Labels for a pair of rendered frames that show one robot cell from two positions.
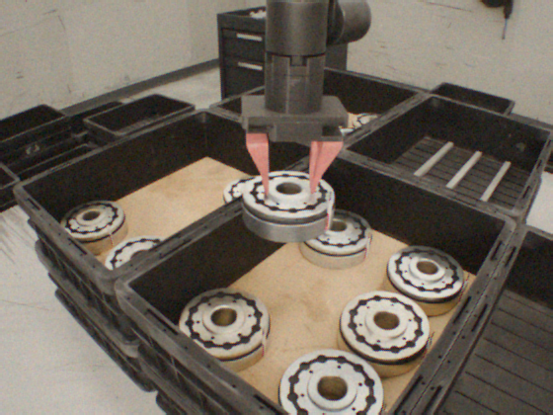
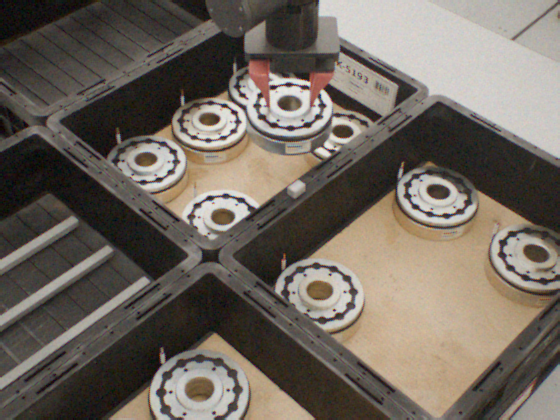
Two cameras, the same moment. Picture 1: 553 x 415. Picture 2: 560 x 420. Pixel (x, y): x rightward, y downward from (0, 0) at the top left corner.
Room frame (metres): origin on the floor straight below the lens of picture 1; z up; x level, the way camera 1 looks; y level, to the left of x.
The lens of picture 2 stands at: (1.18, -0.01, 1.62)
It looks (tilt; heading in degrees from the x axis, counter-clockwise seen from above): 47 degrees down; 181
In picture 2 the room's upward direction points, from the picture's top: 3 degrees clockwise
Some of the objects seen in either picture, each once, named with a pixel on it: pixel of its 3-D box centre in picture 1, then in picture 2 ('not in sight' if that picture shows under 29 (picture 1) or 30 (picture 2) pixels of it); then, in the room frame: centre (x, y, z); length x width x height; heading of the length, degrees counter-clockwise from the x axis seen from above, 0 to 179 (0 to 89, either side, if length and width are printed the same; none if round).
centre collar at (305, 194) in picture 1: (288, 190); (289, 104); (0.41, -0.02, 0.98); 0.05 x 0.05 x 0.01
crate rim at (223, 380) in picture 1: (341, 260); (244, 113); (0.36, -0.07, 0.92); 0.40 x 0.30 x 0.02; 140
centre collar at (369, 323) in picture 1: (385, 321); (209, 120); (0.31, -0.12, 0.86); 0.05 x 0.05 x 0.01
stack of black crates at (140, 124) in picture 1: (146, 158); not in sight; (1.67, 0.57, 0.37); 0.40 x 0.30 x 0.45; 141
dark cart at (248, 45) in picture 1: (285, 89); not in sight; (2.38, -0.06, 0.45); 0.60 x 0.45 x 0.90; 141
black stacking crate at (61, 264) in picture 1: (175, 202); (427, 268); (0.55, 0.16, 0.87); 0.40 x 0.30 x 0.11; 140
